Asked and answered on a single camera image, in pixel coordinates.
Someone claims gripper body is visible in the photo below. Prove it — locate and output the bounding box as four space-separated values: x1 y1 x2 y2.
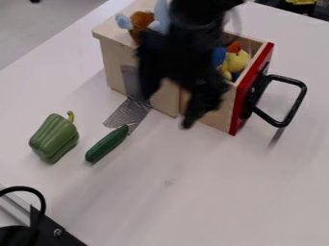
135 26 229 88

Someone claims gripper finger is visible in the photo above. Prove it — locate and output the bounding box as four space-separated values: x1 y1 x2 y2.
137 75 167 101
180 80 232 131

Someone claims green toy bell pepper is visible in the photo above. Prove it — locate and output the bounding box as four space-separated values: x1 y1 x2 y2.
27 110 82 164

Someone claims silver tape strip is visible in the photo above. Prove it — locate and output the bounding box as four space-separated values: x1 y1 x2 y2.
101 64 153 134

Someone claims drawer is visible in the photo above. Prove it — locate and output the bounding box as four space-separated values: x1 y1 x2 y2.
178 31 309 136

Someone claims yellow plush toy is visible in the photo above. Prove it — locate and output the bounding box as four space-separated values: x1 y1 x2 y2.
215 41 252 82

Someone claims blue and brown plush toy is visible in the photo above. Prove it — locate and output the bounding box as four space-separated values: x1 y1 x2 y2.
114 0 174 44

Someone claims green toy cucumber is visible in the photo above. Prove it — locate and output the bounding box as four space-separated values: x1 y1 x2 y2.
83 124 130 163

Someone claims black cable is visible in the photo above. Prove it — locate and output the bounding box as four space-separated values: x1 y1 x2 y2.
0 185 48 222

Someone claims black metal bracket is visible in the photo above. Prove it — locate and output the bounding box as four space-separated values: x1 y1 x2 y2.
0 205 89 246

